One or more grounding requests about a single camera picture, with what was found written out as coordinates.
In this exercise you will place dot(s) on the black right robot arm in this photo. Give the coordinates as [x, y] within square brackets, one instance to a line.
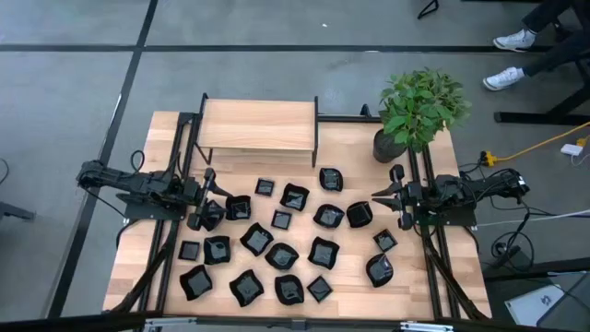
[484, 186]

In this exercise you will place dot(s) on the black office desk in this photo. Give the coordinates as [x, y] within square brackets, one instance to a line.
[530, 118]

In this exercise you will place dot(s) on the person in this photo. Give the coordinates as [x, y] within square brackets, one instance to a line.
[558, 55]

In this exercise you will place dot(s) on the white box with logo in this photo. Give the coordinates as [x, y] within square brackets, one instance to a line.
[534, 304]

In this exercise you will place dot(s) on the silver metal bracket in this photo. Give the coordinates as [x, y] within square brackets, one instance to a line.
[426, 327]

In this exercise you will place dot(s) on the wooden shelf with black legs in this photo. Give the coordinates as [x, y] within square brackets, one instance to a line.
[258, 124]

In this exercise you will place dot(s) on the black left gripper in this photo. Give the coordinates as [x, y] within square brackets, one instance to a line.
[208, 184]

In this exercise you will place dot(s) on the grey chair base leg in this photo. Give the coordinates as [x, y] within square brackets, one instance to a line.
[14, 211]

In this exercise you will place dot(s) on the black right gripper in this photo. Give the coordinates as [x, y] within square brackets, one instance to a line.
[408, 196]

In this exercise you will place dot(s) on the white power adapter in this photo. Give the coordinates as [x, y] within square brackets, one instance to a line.
[571, 149]

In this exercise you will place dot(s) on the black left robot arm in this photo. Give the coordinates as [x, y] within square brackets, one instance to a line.
[138, 182]

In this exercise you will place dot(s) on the green plant in black pot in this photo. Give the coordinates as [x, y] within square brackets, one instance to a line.
[419, 108]

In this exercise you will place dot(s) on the black metal floor bar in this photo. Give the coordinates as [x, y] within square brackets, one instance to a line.
[530, 270]

